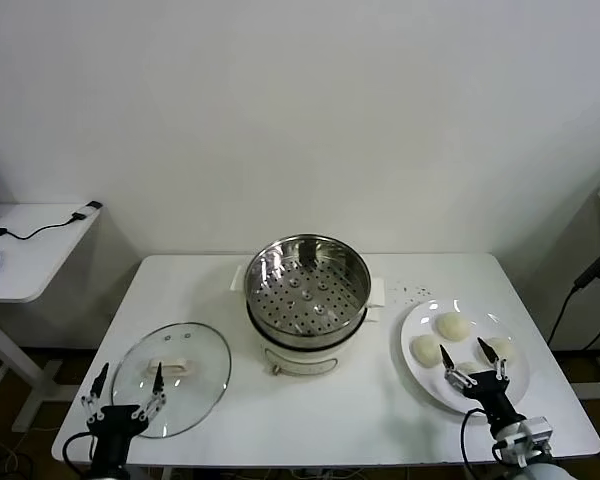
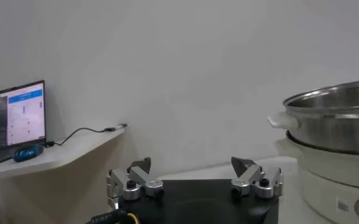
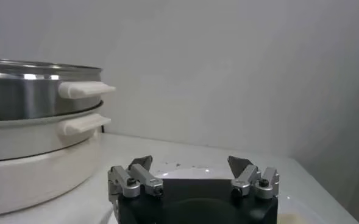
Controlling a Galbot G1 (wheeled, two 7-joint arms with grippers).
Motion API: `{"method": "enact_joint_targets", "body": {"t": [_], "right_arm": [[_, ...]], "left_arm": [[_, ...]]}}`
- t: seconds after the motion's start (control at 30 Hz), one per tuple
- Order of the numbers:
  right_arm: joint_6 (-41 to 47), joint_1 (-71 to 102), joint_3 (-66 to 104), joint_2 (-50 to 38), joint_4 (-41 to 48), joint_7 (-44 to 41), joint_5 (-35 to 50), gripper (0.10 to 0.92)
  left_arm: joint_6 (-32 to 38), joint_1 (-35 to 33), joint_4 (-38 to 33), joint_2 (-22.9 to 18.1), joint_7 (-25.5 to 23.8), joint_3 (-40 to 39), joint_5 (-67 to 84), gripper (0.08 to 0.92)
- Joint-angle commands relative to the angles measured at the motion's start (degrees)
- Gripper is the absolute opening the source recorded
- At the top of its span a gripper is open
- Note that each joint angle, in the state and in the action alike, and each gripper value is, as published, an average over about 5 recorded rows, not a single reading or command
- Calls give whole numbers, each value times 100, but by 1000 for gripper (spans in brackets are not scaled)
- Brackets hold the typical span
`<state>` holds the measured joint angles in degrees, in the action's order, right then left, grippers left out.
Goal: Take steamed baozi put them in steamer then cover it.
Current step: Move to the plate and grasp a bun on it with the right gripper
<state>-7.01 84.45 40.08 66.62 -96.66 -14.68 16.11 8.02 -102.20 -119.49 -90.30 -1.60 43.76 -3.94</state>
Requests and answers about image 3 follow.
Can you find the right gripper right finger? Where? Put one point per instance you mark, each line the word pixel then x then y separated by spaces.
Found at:
pixel 247 179

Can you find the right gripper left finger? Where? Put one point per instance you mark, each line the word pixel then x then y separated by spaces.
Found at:
pixel 124 179

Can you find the white electric cooker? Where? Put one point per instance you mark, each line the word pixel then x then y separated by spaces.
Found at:
pixel 30 182

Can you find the white round plate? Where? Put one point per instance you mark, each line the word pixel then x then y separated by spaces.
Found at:
pixel 191 173

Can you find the stainless steel steamer basket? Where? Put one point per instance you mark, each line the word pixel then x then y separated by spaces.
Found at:
pixel 20 97

